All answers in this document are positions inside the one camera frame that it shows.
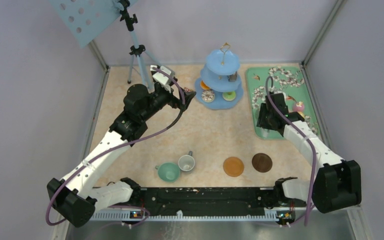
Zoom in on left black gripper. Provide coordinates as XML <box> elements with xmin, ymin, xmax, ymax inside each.
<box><xmin>141</xmin><ymin>78</ymin><xmax>196</xmax><ymax>122</ymax></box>

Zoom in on orange glazed donut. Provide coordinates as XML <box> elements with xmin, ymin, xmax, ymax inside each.
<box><xmin>200</xmin><ymin>80</ymin><xmax>211</xmax><ymax>91</ymax></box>

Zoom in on white chocolate drizzle donut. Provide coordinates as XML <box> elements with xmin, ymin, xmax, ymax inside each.
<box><xmin>201</xmin><ymin>89</ymin><xmax>216</xmax><ymax>103</ymax></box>

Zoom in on blue three-tier cake stand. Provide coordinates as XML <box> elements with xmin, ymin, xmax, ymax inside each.
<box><xmin>194</xmin><ymin>42</ymin><xmax>244</xmax><ymax>110</ymax></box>

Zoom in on green glazed donut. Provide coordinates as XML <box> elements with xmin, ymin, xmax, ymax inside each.
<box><xmin>222</xmin><ymin>91</ymin><xmax>236</xmax><ymax>102</ymax></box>

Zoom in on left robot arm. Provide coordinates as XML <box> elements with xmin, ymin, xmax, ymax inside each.
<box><xmin>45</xmin><ymin>83</ymin><xmax>197</xmax><ymax>228</ymax></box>

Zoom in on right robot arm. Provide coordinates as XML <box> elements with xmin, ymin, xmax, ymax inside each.
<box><xmin>256</xmin><ymin>92</ymin><xmax>362</xmax><ymax>214</ymax></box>

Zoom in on pink dome cake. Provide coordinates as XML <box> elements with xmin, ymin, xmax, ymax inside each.
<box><xmin>292</xmin><ymin>101</ymin><xmax>305</xmax><ymax>113</ymax></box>

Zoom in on yellow dome cake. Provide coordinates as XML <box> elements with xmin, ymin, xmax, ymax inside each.
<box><xmin>298</xmin><ymin>111</ymin><xmax>305</xmax><ymax>119</ymax></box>

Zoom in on green floral serving tray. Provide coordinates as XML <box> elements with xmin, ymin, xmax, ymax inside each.
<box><xmin>245</xmin><ymin>66</ymin><xmax>320</xmax><ymax>140</ymax></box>

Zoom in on dark brown saucer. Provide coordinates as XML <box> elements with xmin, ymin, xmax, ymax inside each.
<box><xmin>251</xmin><ymin>153</ymin><xmax>273</xmax><ymax>173</ymax></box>

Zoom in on orange saucer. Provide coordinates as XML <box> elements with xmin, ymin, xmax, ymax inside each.
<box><xmin>223</xmin><ymin>156</ymin><xmax>245</xmax><ymax>177</ymax></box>

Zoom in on white grey teacup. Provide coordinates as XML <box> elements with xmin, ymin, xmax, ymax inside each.
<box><xmin>177</xmin><ymin>151</ymin><xmax>196</xmax><ymax>172</ymax></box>

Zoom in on light blue tripod stand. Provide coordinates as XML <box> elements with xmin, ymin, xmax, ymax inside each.
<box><xmin>115</xmin><ymin>0</ymin><xmax>161</xmax><ymax>91</ymax></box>

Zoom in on green teacup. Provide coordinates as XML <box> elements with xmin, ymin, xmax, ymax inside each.
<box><xmin>155</xmin><ymin>162</ymin><xmax>181</xmax><ymax>183</ymax></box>

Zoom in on blue perforated board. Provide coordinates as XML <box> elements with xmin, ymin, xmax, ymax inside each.
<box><xmin>49</xmin><ymin>0</ymin><xmax>137</xmax><ymax>48</ymax></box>

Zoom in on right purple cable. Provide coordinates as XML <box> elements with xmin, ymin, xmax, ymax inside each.
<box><xmin>265</xmin><ymin>76</ymin><xmax>319</xmax><ymax>228</ymax></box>

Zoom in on purple cable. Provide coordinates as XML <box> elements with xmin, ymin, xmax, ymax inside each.
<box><xmin>45</xmin><ymin>64</ymin><xmax>186</xmax><ymax>228</ymax></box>
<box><xmin>265</xmin><ymin>76</ymin><xmax>319</xmax><ymax>228</ymax></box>

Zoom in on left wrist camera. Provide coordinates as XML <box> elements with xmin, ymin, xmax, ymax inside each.
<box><xmin>149</xmin><ymin>65</ymin><xmax>175</xmax><ymax>93</ymax></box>

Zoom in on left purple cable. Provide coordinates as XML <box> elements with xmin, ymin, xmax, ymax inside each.
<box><xmin>45</xmin><ymin>64</ymin><xmax>186</xmax><ymax>228</ymax></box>

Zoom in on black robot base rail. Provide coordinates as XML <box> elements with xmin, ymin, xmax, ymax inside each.
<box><xmin>125</xmin><ymin>185</ymin><xmax>307</xmax><ymax>221</ymax></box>

